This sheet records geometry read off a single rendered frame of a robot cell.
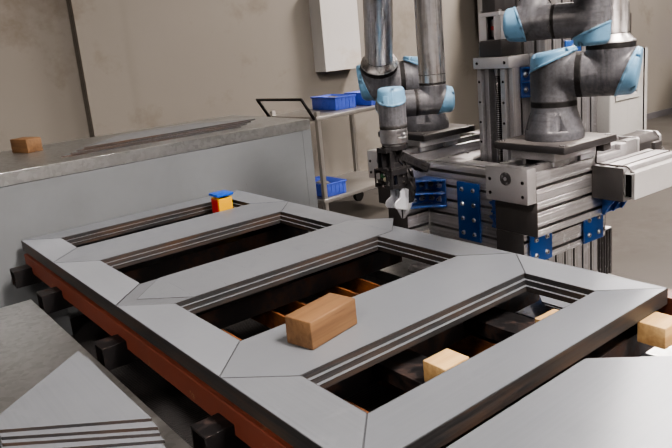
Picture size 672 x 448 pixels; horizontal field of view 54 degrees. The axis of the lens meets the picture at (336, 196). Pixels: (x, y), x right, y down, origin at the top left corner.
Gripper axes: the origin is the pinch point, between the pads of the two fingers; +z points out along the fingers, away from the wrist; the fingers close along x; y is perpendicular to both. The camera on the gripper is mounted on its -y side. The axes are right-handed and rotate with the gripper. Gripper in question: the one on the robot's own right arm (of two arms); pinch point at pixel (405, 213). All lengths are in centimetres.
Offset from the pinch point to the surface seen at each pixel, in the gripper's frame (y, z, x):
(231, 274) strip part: 58, 0, 3
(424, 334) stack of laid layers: 49, 3, 54
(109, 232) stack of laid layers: 60, 2, -69
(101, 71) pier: -33, -43, -319
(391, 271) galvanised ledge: 3.4, 17.2, -3.8
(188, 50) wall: -102, -52, -327
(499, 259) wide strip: 14.5, 0.5, 43.9
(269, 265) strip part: 48.6, 0.4, 4.8
